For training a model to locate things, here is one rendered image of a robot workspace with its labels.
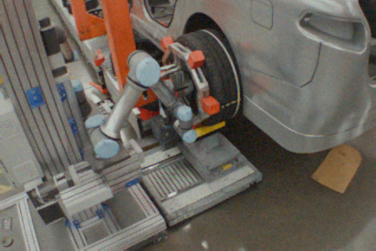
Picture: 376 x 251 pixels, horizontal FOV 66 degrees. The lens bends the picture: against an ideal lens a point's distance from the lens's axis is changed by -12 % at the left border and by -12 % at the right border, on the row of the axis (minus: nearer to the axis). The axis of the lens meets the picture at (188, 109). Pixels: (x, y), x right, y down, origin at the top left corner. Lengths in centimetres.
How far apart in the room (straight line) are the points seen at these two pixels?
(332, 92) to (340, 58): 18
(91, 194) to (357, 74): 144
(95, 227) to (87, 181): 55
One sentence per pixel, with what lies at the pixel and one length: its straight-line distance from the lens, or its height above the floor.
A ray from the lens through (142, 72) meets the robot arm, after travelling 144.
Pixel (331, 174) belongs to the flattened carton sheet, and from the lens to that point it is 283.
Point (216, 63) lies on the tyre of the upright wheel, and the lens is 200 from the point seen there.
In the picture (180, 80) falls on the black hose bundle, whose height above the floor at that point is 102.
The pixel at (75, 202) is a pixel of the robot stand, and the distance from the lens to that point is 177.
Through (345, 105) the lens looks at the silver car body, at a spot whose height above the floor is 112.
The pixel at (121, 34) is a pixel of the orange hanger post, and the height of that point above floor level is 116.
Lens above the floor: 198
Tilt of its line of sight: 35 degrees down
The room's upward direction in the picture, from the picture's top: 6 degrees counter-clockwise
